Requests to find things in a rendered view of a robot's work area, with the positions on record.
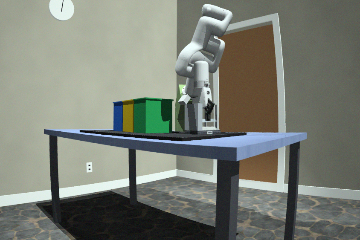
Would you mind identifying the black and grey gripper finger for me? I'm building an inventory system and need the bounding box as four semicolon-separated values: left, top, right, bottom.
204;99;215;121

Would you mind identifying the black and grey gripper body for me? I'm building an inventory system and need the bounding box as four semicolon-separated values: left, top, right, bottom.
192;87;212;109

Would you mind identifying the blue open-top bin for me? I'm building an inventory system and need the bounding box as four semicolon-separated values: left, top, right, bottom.
113;101;123;131

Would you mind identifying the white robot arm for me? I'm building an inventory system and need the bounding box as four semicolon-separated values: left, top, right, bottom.
175;4;232;105

